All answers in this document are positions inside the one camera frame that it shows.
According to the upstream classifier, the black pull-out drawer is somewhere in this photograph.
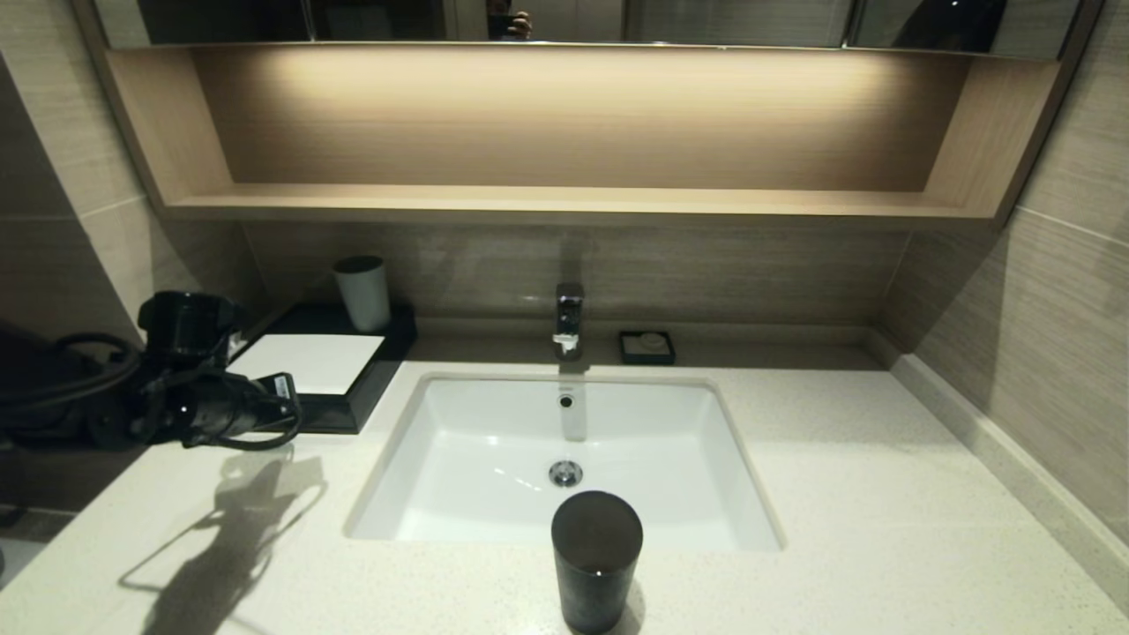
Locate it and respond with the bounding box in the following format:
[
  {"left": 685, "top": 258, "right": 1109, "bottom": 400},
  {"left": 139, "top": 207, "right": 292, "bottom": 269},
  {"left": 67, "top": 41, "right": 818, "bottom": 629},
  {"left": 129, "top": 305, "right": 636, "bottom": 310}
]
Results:
[{"left": 295, "top": 395, "right": 357, "bottom": 434}]

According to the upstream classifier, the black drawer box case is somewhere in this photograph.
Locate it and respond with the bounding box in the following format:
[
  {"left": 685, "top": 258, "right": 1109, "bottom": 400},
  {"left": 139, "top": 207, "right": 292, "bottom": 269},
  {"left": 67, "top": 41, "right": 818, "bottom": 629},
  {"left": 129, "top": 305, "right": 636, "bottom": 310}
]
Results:
[{"left": 231, "top": 304, "right": 420, "bottom": 435}]

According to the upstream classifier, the white cup with dark rim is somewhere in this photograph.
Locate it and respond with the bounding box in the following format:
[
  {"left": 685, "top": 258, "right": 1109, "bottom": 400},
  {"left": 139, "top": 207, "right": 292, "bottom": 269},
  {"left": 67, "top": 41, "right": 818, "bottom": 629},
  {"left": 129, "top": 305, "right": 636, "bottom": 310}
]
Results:
[{"left": 333, "top": 256, "right": 392, "bottom": 334}]

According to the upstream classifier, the white sink basin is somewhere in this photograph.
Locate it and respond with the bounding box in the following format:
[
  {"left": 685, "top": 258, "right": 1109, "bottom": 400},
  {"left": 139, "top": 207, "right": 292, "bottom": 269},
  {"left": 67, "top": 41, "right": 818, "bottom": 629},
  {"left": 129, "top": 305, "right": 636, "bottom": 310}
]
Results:
[{"left": 344, "top": 373, "right": 786, "bottom": 555}]

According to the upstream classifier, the chrome faucet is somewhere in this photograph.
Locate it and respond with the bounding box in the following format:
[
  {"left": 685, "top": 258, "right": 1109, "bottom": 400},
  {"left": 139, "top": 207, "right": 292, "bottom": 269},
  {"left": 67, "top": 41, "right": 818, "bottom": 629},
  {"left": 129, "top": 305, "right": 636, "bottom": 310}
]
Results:
[{"left": 553, "top": 283, "right": 586, "bottom": 362}]

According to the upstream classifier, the black cup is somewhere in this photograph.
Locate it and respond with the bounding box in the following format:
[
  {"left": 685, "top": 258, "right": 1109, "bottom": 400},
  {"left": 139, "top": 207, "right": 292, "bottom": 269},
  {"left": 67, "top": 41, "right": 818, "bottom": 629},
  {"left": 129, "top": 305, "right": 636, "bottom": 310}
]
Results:
[{"left": 550, "top": 490, "right": 643, "bottom": 634}]

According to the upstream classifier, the black soap dish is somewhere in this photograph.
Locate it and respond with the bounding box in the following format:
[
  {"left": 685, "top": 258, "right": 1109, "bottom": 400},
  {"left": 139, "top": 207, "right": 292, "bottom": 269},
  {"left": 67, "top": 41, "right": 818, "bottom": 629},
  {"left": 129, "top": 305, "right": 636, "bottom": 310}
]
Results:
[{"left": 618, "top": 331, "right": 676, "bottom": 367}]

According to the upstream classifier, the mirror cabinet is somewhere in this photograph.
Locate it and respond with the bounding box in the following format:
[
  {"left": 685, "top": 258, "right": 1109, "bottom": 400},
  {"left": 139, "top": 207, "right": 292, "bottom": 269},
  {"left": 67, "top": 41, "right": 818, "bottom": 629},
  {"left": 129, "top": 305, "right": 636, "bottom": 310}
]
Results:
[{"left": 88, "top": 0, "right": 1084, "bottom": 61}]

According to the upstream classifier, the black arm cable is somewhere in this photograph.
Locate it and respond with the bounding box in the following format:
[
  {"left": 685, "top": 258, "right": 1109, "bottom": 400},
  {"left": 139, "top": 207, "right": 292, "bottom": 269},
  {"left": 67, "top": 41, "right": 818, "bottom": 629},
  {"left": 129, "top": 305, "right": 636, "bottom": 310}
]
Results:
[{"left": 0, "top": 332, "right": 301, "bottom": 452}]

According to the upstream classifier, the wooden wall shelf niche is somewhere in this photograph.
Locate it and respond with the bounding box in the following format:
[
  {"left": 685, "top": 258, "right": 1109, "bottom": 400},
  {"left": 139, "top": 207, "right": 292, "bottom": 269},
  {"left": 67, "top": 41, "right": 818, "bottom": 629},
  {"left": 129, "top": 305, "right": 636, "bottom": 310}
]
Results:
[{"left": 75, "top": 42, "right": 1103, "bottom": 232}]

